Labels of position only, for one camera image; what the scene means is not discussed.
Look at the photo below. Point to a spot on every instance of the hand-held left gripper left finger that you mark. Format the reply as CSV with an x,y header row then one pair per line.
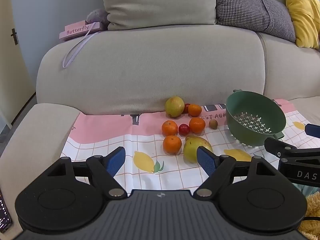
x,y
116,161

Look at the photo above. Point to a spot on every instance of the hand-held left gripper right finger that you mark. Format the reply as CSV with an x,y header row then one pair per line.
x,y
206,161

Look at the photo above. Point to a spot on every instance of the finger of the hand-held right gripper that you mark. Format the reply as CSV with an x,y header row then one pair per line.
x,y
313,130
277,145

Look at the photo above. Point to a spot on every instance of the yellow-green mango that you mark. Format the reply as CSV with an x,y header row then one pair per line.
x,y
175,106
191,150

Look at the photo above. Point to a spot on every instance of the brown kiwi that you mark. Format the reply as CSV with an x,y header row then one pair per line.
x,y
213,124
188,137

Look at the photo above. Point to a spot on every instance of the orange mandarin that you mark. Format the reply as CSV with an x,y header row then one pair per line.
x,y
169,128
197,125
172,144
194,110

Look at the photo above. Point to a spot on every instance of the red cherry tomato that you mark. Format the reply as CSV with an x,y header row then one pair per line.
x,y
186,108
183,129

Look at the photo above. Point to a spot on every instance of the green plastic colander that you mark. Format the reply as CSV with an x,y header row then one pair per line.
x,y
250,110

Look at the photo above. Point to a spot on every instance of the teal striped cloth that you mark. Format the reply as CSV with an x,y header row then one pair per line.
x,y
303,188

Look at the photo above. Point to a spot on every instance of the pink checked printed cloth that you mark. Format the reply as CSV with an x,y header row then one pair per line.
x,y
140,135

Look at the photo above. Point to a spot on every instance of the yellow plush toy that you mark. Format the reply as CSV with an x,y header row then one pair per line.
x,y
312,210

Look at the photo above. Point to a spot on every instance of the beige sofa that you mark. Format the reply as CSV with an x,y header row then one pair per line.
x,y
150,67

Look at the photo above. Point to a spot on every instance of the lilac ribbon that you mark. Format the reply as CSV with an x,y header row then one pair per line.
x,y
75,51

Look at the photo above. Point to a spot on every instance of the yellow cushion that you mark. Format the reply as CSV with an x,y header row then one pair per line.
x,y
302,12

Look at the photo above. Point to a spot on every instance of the black smartphone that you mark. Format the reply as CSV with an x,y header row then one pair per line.
x,y
3,215

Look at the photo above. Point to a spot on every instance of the cream door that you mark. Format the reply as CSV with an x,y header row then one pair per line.
x,y
10,80

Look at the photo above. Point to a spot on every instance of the pink gift box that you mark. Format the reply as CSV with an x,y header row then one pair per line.
x,y
75,31

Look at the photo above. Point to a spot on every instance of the houndstooth cushion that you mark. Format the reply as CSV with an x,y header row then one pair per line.
x,y
245,10

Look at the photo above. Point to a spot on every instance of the purple plush toy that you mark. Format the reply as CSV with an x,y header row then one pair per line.
x,y
97,16

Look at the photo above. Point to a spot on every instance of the beige cushion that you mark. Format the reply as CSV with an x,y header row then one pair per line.
x,y
160,2

